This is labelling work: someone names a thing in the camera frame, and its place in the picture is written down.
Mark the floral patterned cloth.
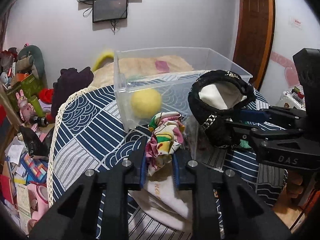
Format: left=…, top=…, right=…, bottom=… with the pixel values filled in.
left=145, top=112, right=185, bottom=177

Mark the small dark wall monitor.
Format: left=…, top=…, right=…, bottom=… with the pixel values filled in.
left=92, top=0, right=129, bottom=23

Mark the green cardboard box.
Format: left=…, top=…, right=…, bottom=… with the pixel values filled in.
left=7, top=74, right=44, bottom=112

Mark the dark purple clothing pile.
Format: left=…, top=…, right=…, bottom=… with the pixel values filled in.
left=51, top=67, right=94, bottom=119

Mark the green knitted cloth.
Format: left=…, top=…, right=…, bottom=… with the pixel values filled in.
left=240, top=140, right=251, bottom=148

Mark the yellow plush arc toy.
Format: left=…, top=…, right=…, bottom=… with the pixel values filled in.
left=91, top=50, right=114, bottom=72

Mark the brown wooden door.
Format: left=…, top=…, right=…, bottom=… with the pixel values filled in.
left=233, top=0, right=276, bottom=89

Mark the black and white fabric pouch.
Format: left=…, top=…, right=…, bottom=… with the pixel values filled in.
left=188, top=70, right=256, bottom=147

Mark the grey green plush dinosaur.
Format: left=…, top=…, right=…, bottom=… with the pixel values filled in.
left=15, top=45, right=44, bottom=79

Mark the white cabinet with stickers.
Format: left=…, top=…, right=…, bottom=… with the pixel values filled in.
left=276, top=86, right=306, bottom=111

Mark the pink rabbit plush toy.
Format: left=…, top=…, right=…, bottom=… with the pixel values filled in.
left=16, top=89, right=35, bottom=127

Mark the beige blanket on bed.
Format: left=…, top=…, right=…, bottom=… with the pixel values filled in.
left=89, top=55, right=194, bottom=88

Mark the yellow felt ball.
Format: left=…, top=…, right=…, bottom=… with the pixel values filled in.
left=130, top=88, right=162, bottom=119

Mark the clear plastic storage box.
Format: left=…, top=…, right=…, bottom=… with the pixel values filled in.
left=113, top=47, right=252, bottom=131

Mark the blue white patterned tablecloth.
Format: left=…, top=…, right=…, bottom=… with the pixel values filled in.
left=47, top=69, right=288, bottom=240

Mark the person's right hand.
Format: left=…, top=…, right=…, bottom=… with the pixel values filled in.
left=286, top=170, right=309, bottom=199

